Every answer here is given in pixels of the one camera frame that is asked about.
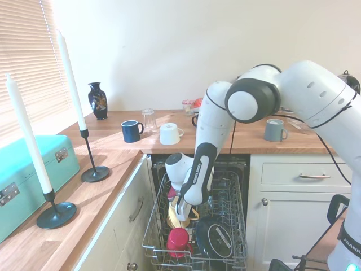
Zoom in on dark blue ceramic plate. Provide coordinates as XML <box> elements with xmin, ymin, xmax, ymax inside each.
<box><xmin>196</xmin><ymin>216</ymin><xmax>235</xmax><ymax>259</ymax></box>

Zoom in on thin black hanging cable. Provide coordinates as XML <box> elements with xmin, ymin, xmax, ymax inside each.
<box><xmin>228</xmin><ymin>120</ymin><xmax>236</xmax><ymax>155</ymax></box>

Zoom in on yellow ceramic mug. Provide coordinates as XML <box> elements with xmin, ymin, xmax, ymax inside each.
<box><xmin>166</xmin><ymin>203</ymin><xmax>200</xmax><ymax>229</ymax></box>

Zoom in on glass jar with red lid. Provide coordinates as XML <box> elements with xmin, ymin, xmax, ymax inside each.
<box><xmin>182</xmin><ymin>99</ymin><xmax>195</xmax><ymax>117</ymax></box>

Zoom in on navy blue mug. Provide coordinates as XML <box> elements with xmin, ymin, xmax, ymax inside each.
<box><xmin>121</xmin><ymin>120</ymin><xmax>145</xmax><ymax>143</ymax></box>

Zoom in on dark blue floral vase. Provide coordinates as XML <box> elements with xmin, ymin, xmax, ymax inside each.
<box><xmin>87</xmin><ymin>82</ymin><xmax>109</xmax><ymax>121</ymax></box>

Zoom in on grey wire dishwasher rack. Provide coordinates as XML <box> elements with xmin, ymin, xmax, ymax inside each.
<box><xmin>142</xmin><ymin>171</ymin><xmax>249</xmax><ymax>271</ymax></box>

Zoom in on cream cabinet door with knob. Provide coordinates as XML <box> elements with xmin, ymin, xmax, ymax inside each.
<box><xmin>258</xmin><ymin>191</ymin><xmax>352</xmax><ymax>271</ymax></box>

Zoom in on cream window blinds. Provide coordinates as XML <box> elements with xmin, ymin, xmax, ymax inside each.
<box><xmin>0</xmin><ymin>0</ymin><xmax>71</xmax><ymax>143</ymax></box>

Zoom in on cream cabinet drawer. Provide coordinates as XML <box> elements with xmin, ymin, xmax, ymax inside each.
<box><xmin>261</xmin><ymin>162</ymin><xmax>352</xmax><ymax>187</ymax></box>

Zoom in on clear glass tumbler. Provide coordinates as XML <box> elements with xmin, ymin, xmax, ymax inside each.
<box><xmin>141</xmin><ymin>108</ymin><xmax>158</xmax><ymax>130</ymax></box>

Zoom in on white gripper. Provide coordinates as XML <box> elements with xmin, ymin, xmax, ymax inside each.
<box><xmin>174</xmin><ymin>197</ymin><xmax>193</xmax><ymax>228</ymax></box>

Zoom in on metal drawer bar handle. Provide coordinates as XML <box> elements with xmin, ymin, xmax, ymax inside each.
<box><xmin>298</xmin><ymin>173</ymin><xmax>331</xmax><ymax>180</ymax></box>

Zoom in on black metal candle holder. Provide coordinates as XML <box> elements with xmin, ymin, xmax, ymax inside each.
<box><xmin>36</xmin><ymin>188</ymin><xmax>77</xmax><ymax>230</ymax></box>
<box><xmin>80</xmin><ymin>129</ymin><xmax>111</xmax><ymax>183</ymax></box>

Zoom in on red speckled enamel mug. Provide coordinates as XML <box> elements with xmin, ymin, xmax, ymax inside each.
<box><xmin>165</xmin><ymin>227</ymin><xmax>195</xmax><ymax>259</ymax></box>

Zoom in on grey ceramic mug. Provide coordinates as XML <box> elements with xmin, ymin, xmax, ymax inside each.
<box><xmin>263</xmin><ymin>118</ymin><xmax>289</xmax><ymax>142</ymax></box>

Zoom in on black camera stand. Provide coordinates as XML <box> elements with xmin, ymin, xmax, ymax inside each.
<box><xmin>269</xmin><ymin>194</ymin><xmax>351</xmax><ymax>271</ymax></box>

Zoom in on tall white taper candle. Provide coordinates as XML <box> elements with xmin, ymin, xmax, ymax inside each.
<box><xmin>5</xmin><ymin>73</ymin><xmax>54</xmax><ymax>195</ymax></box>
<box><xmin>56</xmin><ymin>29</ymin><xmax>87</xmax><ymax>132</ymax></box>

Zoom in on black built-in dishwasher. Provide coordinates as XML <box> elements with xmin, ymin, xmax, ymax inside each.
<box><xmin>151</xmin><ymin>154</ymin><xmax>251</xmax><ymax>271</ymax></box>

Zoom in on white ceramic mug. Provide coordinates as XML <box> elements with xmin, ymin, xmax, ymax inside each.
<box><xmin>159</xmin><ymin>123</ymin><xmax>184</xmax><ymax>146</ymax></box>

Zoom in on metal cabinet bar handle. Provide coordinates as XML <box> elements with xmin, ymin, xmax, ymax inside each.
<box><xmin>129</xmin><ymin>196</ymin><xmax>144</xmax><ymax>224</ymax></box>

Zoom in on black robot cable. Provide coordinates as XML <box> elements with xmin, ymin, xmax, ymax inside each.
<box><xmin>270</xmin><ymin>112</ymin><xmax>353</xmax><ymax>186</ymax></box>

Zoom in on cream cabinet with bar handle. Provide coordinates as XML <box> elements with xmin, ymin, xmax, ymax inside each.
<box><xmin>72</xmin><ymin>154</ymin><xmax>153</xmax><ymax>271</ymax></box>

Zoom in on teal metal bread box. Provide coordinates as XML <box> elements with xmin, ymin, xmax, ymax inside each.
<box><xmin>0</xmin><ymin>134</ymin><xmax>81</xmax><ymax>243</ymax></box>

